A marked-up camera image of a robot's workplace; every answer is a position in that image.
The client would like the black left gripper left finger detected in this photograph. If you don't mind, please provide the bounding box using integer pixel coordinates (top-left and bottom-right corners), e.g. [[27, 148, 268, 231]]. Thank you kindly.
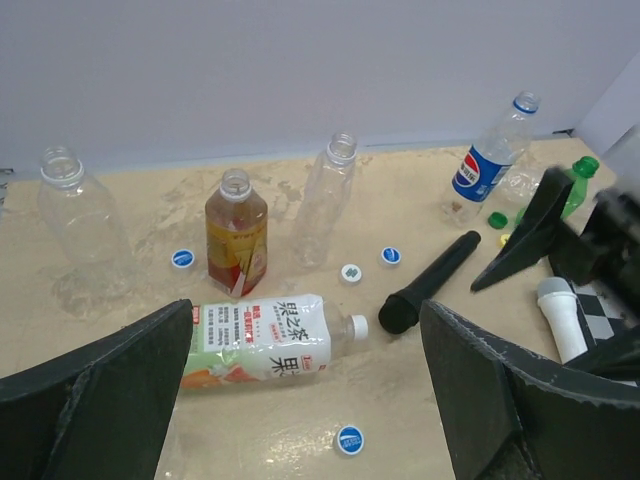
[[1, 299, 193, 479]]

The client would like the green tea label bottle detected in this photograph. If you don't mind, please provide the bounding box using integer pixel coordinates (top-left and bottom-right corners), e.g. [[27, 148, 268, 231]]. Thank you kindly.
[[181, 294, 368, 389]]

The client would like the white cap of clear bottle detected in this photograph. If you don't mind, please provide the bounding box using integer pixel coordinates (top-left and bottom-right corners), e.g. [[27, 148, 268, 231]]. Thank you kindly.
[[340, 263, 363, 285]]

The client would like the black microphone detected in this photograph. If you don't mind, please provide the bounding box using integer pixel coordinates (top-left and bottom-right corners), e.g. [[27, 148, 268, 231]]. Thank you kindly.
[[378, 230, 481, 335]]

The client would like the blue white bottle cap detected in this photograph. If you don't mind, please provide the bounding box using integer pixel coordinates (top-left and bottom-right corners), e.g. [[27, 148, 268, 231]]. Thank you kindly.
[[171, 249, 196, 270]]

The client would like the clear bottle back left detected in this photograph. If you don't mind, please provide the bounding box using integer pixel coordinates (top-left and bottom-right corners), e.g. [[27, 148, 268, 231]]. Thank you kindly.
[[37, 146, 131, 266]]

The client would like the green bottle cap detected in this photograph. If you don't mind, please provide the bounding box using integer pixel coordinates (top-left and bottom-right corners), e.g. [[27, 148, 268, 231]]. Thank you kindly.
[[487, 211, 509, 230]]

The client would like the gold label drink bottle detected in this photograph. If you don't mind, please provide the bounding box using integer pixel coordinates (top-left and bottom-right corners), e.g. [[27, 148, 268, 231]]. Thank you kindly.
[[205, 169, 268, 298]]

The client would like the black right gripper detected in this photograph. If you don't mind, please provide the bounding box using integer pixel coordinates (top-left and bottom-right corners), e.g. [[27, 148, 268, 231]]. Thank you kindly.
[[470, 167, 640, 382]]

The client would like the black white chessboard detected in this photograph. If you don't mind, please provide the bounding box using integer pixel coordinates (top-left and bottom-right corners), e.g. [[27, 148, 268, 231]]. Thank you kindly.
[[570, 282, 639, 387]]

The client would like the white microphone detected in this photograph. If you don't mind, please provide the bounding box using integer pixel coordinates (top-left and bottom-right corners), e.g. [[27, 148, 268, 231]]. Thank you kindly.
[[537, 277, 588, 364]]

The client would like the blue label water bottle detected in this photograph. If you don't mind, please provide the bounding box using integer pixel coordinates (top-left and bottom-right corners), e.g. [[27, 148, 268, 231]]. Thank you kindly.
[[440, 91, 541, 226]]

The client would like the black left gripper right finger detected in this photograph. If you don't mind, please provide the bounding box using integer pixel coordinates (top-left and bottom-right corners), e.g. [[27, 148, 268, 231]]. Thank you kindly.
[[420, 301, 639, 479]]

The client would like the white cap of gold bottle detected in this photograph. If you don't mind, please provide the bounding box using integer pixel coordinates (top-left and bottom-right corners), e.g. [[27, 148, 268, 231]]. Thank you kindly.
[[379, 246, 402, 267]]

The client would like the clear bottle lying right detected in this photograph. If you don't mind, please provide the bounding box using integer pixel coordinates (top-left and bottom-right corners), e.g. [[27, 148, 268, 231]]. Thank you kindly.
[[495, 166, 543, 206]]

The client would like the white cap of tea bottle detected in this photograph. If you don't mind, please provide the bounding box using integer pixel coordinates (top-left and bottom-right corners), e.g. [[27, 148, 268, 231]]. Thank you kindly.
[[351, 315, 369, 341]]

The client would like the green plastic bottle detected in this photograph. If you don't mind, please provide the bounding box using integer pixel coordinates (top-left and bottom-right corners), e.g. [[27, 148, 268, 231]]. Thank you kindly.
[[514, 155, 601, 229]]

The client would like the white cap of crushed bottle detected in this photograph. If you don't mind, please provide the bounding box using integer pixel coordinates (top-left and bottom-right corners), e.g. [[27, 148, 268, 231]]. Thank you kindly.
[[333, 425, 365, 457]]

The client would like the clear plastic bottle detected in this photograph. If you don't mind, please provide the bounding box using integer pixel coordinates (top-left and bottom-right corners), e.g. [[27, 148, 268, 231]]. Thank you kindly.
[[291, 132, 357, 268]]

